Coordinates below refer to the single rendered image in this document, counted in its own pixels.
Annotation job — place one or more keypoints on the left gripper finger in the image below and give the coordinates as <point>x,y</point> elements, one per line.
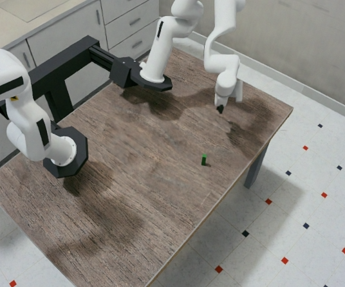
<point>220,109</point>

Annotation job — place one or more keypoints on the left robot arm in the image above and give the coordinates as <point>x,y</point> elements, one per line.
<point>178,27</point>

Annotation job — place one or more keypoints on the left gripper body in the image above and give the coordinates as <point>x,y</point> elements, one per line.
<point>220,101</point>

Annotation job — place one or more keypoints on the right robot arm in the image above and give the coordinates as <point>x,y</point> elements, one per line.
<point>31,131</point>

